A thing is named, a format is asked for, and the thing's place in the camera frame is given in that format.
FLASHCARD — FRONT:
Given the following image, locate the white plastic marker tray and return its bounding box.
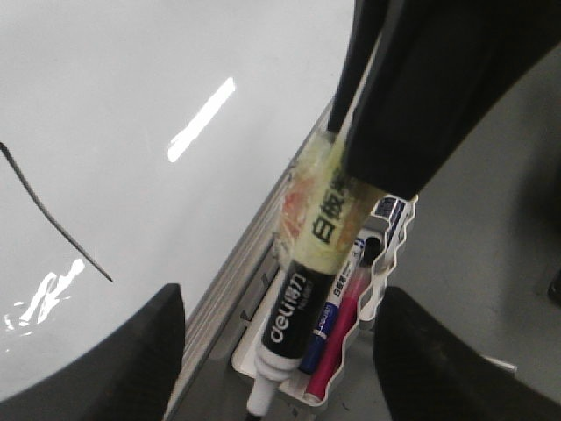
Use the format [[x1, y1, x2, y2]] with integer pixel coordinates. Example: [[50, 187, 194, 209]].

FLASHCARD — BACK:
[[231, 196, 417, 412]]

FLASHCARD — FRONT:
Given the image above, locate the black white whiteboard marker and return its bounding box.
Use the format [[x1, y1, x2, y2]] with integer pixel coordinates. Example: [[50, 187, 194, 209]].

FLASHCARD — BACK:
[[246, 136, 385, 420]]

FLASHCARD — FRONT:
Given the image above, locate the pink marker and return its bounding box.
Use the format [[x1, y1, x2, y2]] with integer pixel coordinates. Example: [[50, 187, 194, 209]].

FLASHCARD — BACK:
[[304, 267, 371, 403]]

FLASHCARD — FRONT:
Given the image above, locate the blue capped marker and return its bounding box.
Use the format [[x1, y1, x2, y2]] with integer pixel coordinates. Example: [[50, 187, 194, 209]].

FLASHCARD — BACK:
[[299, 238, 365, 375]]

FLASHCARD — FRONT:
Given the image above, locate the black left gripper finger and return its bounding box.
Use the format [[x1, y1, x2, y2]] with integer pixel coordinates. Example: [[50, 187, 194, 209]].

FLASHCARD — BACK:
[[373, 287, 560, 420], [328, 1, 560, 197]]

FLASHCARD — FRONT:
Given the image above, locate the white whiteboard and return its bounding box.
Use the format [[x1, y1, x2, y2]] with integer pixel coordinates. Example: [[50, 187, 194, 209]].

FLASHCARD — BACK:
[[1, 1, 354, 420]]

